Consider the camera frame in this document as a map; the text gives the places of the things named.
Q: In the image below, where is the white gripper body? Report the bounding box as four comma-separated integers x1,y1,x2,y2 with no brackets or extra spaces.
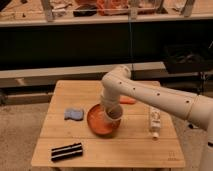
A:
101,96,123,114

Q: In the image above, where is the brown ceramic cup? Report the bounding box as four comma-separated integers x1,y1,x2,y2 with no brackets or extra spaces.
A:
106,110,123,121

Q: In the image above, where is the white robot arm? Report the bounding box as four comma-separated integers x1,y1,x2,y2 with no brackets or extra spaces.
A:
101,65,213,171

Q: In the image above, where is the orange ceramic bowl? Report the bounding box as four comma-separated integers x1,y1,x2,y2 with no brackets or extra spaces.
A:
87,104,121,136

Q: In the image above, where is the orange carrot toy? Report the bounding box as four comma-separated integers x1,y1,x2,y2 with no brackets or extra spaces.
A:
119,96,136,105

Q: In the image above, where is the blue cloth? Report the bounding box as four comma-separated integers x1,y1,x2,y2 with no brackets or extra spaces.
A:
64,108,84,121

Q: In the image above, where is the white tube bottle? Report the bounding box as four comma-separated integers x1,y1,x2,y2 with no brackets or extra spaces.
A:
149,107,161,140

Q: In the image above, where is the wooden table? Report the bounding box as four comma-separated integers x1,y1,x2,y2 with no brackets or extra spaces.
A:
31,80,185,168

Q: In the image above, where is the black striped box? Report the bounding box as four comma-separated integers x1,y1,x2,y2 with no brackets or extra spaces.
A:
51,143,83,162

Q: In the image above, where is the black box on right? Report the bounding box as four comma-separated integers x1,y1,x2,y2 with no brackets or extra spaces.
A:
164,44,213,74

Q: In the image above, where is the wooden workbench shelf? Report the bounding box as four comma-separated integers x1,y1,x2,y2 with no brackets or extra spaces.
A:
0,0,213,27

